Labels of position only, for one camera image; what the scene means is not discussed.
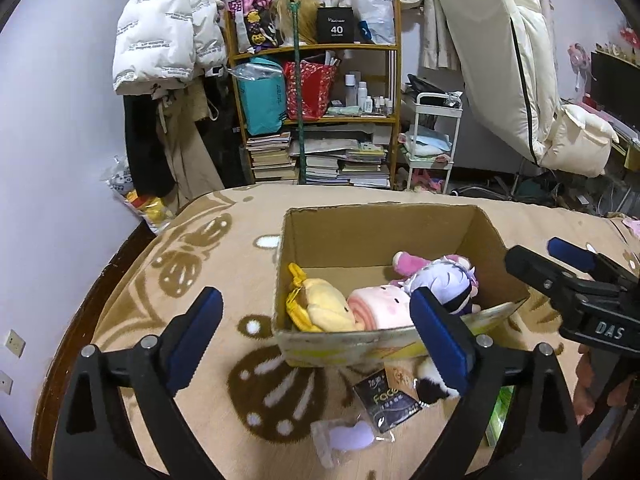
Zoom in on pink swirl roll plush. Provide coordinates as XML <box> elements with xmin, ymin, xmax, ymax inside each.
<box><xmin>347</xmin><ymin>285</ymin><xmax>413</xmax><ymax>330</ymax></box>

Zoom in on teal bag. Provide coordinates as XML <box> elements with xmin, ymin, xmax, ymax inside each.
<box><xmin>230</xmin><ymin>58</ymin><xmax>286</xmax><ymax>136</ymax></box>

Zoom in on stack of books left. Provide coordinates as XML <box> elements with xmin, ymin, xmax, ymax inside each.
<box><xmin>246</xmin><ymin>131</ymin><xmax>298</xmax><ymax>182</ymax></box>

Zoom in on black box number 40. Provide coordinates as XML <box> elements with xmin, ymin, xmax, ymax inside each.
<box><xmin>317</xmin><ymin>6</ymin><xmax>355</xmax><ymax>44</ymax></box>

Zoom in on pink desk fan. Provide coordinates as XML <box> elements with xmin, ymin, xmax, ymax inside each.
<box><xmin>567</xmin><ymin>42</ymin><xmax>593</xmax><ymax>98</ymax></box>

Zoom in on white plastic bag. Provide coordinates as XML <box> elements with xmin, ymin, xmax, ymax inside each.
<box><xmin>350</xmin><ymin>0</ymin><xmax>395</xmax><ymax>44</ymax></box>

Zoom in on black face mask packet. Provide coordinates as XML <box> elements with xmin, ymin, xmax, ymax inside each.
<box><xmin>352</xmin><ymin>370</ymin><xmax>422</xmax><ymax>434</ymax></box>

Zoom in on beige trench coat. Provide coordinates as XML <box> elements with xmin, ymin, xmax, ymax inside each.
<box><xmin>156</xmin><ymin>79</ymin><xmax>224</xmax><ymax>214</ymax></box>

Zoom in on stack of books right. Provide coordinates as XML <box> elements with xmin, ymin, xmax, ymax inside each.
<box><xmin>303</xmin><ymin>125</ymin><xmax>390</xmax><ymax>190</ymax></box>

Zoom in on white fluffy pompom plush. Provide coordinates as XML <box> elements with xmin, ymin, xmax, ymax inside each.
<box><xmin>416</xmin><ymin>356</ymin><xmax>459</xmax><ymax>405</ymax></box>

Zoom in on stack of books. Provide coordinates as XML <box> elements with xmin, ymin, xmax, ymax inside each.
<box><xmin>303</xmin><ymin>125</ymin><xmax>390</xmax><ymax>190</ymax></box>
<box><xmin>246</xmin><ymin>131</ymin><xmax>298</xmax><ymax>182</ymax></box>

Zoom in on pink white spotted plush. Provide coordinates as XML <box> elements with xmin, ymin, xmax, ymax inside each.
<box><xmin>390</xmin><ymin>250</ymin><xmax>474</xmax><ymax>291</ymax></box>

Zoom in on white trolley cart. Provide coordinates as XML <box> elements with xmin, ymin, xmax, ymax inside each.
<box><xmin>400</xmin><ymin>91</ymin><xmax>463</xmax><ymax>194</ymax></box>

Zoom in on green pole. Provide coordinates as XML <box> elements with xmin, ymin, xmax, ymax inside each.
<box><xmin>288</xmin><ymin>0</ymin><xmax>307</xmax><ymax>184</ymax></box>

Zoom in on person's right hand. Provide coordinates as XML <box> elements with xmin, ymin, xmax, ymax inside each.
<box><xmin>572</xmin><ymin>342</ymin><xmax>633</xmax><ymax>426</ymax></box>

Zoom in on wooden bookshelf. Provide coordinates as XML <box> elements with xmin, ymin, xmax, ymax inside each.
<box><xmin>224</xmin><ymin>0</ymin><xmax>401</xmax><ymax>187</ymax></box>

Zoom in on white-haired anime doll plush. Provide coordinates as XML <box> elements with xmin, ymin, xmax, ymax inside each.
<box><xmin>393</xmin><ymin>252</ymin><xmax>480</xmax><ymax>315</ymax></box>

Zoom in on open cardboard box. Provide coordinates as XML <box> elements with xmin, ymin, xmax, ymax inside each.
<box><xmin>272</xmin><ymin>203</ymin><xmax>529</xmax><ymax>367</ymax></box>

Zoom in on yellow bear plush keychain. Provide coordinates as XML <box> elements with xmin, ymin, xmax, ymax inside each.
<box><xmin>285</xmin><ymin>263</ymin><xmax>364</xmax><ymax>333</ymax></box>

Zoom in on green tissue pack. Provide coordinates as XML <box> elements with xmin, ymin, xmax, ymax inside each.
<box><xmin>485</xmin><ymin>386</ymin><xmax>514</xmax><ymax>448</ymax></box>

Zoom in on snack bag on floor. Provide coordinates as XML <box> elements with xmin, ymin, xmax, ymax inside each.
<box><xmin>101</xmin><ymin>155</ymin><xmax>175</xmax><ymax>235</ymax></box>

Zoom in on white wall socket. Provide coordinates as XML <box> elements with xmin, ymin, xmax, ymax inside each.
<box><xmin>4</xmin><ymin>330</ymin><xmax>26</xmax><ymax>359</ymax></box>

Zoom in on black cartoon print bag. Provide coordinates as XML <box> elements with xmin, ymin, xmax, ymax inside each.
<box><xmin>227</xmin><ymin>0</ymin><xmax>280</xmax><ymax>54</ymax></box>

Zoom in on cream reclining chair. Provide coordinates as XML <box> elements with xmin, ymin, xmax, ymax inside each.
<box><xmin>438</xmin><ymin>0</ymin><xmax>618</xmax><ymax>178</ymax></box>

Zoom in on red patterned gift bag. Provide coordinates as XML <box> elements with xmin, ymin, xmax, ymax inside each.
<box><xmin>282</xmin><ymin>60</ymin><xmax>337</xmax><ymax>120</ymax></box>

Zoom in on white puffer jacket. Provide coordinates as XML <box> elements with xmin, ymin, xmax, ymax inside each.
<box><xmin>112</xmin><ymin>0</ymin><xmax>227</xmax><ymax>96</ymax></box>

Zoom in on lilac item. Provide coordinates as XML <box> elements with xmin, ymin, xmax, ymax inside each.
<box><xmin>310</xmin><ymin>417</ymin><xmax>395</xmax><ymax>469</ymax></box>

